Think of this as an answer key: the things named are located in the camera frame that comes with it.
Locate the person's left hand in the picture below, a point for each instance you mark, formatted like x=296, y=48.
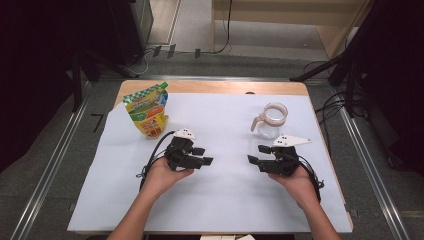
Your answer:
x=160, y=180

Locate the small black tape strip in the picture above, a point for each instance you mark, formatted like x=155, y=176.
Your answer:
x=156, y=51
x=197, y=53
x=171, y=50

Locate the black stand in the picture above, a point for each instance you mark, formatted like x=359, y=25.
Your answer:
x=77, y=83
x=350, y=60

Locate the light wooden shelf unit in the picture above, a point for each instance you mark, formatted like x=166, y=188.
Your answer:
x=286, y=13

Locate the yellow green refill pouch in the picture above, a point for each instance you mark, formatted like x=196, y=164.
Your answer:
x=146, y=111

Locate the black cabinet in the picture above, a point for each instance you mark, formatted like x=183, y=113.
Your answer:
x=133, y=26

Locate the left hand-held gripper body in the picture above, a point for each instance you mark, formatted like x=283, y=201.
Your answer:
x=181, y=156

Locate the metal floor rail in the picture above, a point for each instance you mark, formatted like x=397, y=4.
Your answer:
x=370, y=166
x=50, y=170
x=216, y=78

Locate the dark curtain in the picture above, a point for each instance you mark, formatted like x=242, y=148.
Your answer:
x=400, y=83
x=33, y=66

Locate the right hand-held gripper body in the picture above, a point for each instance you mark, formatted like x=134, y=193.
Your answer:
x=281, y=163

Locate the person's right hand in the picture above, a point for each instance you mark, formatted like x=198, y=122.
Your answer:
x=300, y=188

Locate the dark table grommet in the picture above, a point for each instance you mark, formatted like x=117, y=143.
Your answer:
x=250, y=93

